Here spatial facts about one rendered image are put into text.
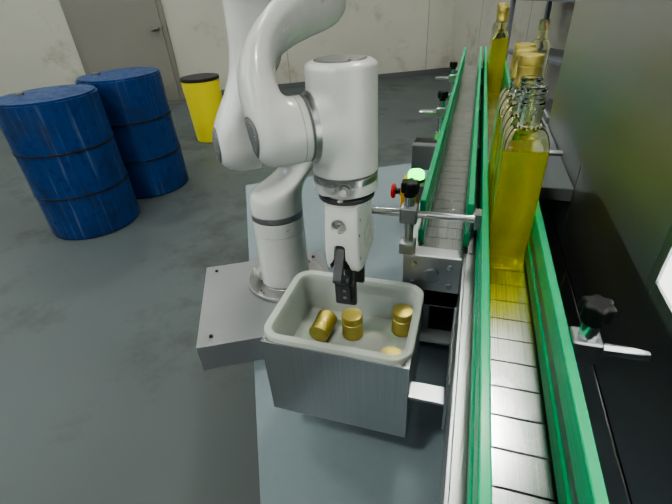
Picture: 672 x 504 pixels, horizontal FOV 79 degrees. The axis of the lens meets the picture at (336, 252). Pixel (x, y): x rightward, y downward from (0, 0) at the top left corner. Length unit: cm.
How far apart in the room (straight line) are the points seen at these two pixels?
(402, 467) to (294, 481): 18
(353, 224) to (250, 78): 21
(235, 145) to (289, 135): 38
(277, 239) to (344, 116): 50
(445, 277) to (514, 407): 28
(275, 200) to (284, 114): 45
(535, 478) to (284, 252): 67
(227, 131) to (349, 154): 39
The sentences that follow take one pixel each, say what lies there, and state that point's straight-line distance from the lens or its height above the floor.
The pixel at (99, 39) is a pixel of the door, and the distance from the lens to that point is 764.
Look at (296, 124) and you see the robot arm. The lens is 47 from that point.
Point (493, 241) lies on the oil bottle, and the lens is 66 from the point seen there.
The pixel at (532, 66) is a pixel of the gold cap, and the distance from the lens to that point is 71.
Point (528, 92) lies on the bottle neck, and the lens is 60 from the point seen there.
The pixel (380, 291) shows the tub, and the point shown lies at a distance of 70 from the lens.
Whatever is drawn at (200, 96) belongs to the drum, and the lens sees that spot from 491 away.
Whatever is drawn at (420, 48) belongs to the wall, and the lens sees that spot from 801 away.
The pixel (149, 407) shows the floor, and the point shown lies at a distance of 199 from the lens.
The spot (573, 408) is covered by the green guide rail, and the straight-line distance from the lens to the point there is 41.
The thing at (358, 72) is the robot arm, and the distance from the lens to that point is 47.
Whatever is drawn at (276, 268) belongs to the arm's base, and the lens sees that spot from 97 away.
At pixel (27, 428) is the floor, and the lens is 220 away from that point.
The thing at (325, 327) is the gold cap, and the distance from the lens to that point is 68.
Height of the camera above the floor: 143
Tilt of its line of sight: 33 degrees down
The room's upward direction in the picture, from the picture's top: 4 degrees counter-clockwise
